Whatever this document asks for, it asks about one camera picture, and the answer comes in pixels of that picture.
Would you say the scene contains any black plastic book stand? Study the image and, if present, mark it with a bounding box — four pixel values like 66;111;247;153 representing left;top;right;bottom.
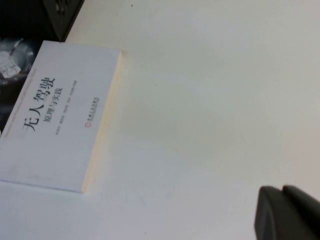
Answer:
0;0;86;43

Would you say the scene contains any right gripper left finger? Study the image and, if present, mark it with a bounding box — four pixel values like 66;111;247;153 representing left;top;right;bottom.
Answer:
254;185;320;240

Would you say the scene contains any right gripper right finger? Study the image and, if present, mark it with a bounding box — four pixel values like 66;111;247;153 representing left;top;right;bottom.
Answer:
282;184;320;221

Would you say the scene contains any white autonomous driving book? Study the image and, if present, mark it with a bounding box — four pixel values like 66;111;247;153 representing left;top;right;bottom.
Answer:
0;37;125;194

